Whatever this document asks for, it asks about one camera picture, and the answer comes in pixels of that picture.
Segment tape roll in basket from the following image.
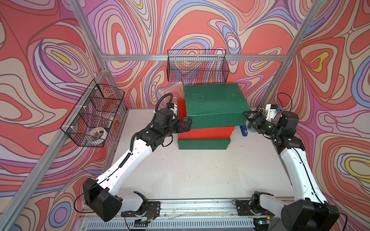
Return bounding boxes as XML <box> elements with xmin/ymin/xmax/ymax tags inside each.
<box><xmin>86</xmin><ymin>127</ymin><xmax>108</xmax><ymax>145</ymax></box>

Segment green shoebox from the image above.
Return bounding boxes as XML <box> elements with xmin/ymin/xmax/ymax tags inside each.
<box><xmin>184</xmin><ymin>83</ymin><xmax>252</xmax><ymax>130</ymax></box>
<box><xmin>178</xmin><ymin>138</ymin><xmax>231</xmax><ymax>150</ymax></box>

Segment blue black stapler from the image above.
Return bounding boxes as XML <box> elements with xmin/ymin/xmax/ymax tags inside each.
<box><xmin>240</xmin><ymin>125</ymin><xmax>248</xmax><ymax>137</ymax></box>

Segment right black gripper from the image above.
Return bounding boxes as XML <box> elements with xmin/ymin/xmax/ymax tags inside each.
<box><xmin>242</xmin><ymin>111</ymin><xmax>281</xmax><ymax>137</ymax></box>

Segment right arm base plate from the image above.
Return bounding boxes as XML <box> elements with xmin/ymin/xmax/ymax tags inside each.
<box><xmin>231</xmin><ymin>199</ymin><xmax>269</xmax><ymax>216</ymax></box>

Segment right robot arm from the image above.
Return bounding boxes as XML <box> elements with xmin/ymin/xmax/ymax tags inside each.
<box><xmin>243</xmin><ymin>111</ymin><xmax>341</xmax><ymax>231</ymax></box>

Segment black wire basket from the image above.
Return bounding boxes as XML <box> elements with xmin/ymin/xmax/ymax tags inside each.
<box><xmin>167</xmin><ymin>48</ymin><xmax>229</xmax><ymax>86</ymax></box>
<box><xmin>60</xmin><ymin>80</ymin><xmax>125</xmax><ymax>148</ymax></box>

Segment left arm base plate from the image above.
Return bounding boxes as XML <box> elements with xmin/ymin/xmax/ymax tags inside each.
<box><xmin>119</xmin><ymin>201</ymin><xmax>161</xmax><ymax>218</ymax></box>

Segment mesh cup of pencils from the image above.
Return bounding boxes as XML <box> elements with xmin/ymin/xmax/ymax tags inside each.
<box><xmin>247</xmin><ymin>108</ymin><xmax>267</xmax><ymax>134</ymax></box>

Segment black wire basket left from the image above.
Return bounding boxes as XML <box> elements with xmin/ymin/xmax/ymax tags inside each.
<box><xmin>60</xmin><ymin>80</ymin><xmax>125</xmax><ymax>148</ymax></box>

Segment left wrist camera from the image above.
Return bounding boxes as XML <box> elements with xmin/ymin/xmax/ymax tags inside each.
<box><xmin>166</xmin><ymin>103</ymin><xmax>178</xmax><ymax>115</ymax></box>

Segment red shoebox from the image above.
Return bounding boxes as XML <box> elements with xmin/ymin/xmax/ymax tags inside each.
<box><xmin>177</xmin><ymin>99</ymin><xmax>235</xmax><ymax>140</ymax></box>

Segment black wire basket back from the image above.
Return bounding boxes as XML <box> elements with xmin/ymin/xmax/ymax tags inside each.
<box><xmin>167</xmin><ymin>48</ymin><xmax>229</xmax><ymax>86</ymax></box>

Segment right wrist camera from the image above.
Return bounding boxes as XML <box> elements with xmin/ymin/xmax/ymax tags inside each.
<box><xmin>266</xmin><ymin>104</ymin><xmax>282</xmax><ymax>121</ymax></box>

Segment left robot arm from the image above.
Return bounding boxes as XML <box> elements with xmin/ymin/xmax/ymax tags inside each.
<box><xmin>82</xmin><ymin>108</ymin><xmax>192</xmax><ymax>222</ymax></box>

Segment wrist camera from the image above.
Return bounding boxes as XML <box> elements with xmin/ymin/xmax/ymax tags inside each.
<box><xmin>266</xmin><ymin>104</ymin><xmax>282</xmax><ymax>121</ymax></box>
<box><xmin>166</xmin><ymin>103</ymin><xmax>178</xmax><ymax>115</ymax></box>

